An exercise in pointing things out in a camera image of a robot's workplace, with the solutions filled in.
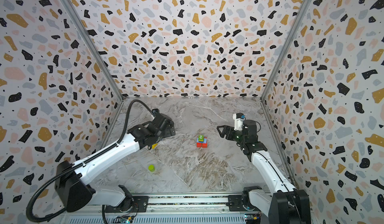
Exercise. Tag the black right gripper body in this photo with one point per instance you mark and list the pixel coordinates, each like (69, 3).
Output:
(232, 133)

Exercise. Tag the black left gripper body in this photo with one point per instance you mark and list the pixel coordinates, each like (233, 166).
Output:
(168, 133)

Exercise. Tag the light blue rectangular block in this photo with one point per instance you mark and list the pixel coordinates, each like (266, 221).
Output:
(202, 143)

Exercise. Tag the green letter cube block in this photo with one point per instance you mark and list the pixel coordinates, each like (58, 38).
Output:
(200, 138)

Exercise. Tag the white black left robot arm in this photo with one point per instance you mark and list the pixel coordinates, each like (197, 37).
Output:
(72, 182)

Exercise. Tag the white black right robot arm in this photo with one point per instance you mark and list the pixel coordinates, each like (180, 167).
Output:
(270, 170)

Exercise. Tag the green cylinder block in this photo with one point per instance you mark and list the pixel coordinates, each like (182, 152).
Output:
(151, 168)

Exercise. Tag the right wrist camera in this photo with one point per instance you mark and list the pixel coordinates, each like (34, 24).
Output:
(238, 121)

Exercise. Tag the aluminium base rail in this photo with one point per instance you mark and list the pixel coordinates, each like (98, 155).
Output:
(178, 208)

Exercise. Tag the right wall corner aluminium post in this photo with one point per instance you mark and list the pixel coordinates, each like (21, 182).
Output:
(290, 38)

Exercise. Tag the wall corner aluminium post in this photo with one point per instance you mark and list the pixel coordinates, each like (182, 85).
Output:
(89, 43)
(290, 38)

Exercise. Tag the left wall corner aluminium post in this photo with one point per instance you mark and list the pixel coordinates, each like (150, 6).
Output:
(89, 43)

